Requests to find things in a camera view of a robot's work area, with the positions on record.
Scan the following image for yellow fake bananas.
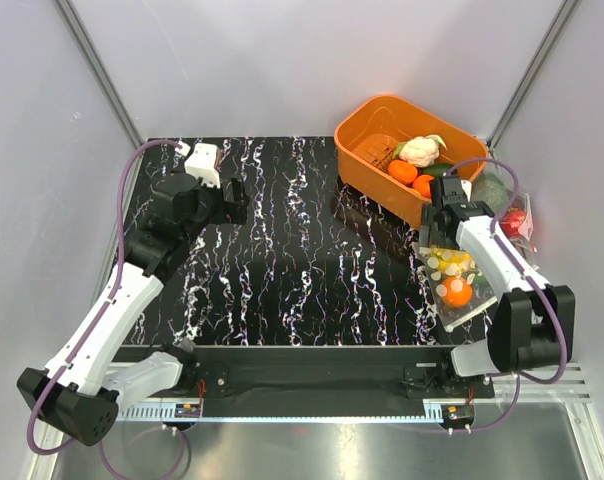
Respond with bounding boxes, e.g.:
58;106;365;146
426;248;475;276

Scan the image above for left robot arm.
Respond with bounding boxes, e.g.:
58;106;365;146
17;172;248;446

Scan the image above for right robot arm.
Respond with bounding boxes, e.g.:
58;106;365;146
420;174;576;397

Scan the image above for orange plastic basket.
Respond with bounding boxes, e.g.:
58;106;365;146
334;95;488;229

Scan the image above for clear polka dot zip bag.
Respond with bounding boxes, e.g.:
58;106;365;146
412;243;497;333

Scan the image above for white fake cauliflower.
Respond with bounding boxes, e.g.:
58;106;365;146
392;134;447;168

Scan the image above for red fake apple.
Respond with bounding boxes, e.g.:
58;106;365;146
500;208;526;238

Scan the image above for dark green fake avocado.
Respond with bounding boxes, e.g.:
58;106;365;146
421;163;453;177

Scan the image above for green fake melon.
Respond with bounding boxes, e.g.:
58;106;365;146
471;179;510;214

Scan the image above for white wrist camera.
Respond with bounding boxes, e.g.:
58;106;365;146
184;143;221;188
461;179;473;202

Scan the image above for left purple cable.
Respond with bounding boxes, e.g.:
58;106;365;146
26;139;191;456

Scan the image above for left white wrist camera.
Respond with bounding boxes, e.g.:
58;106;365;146
184;143;221;188

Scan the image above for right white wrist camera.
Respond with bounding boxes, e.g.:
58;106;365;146
461;179;473;202

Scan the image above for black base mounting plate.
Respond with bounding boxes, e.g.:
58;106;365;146
134;346;495;408

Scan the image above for slotted cable duct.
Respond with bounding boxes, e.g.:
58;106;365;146
117;398;443;424

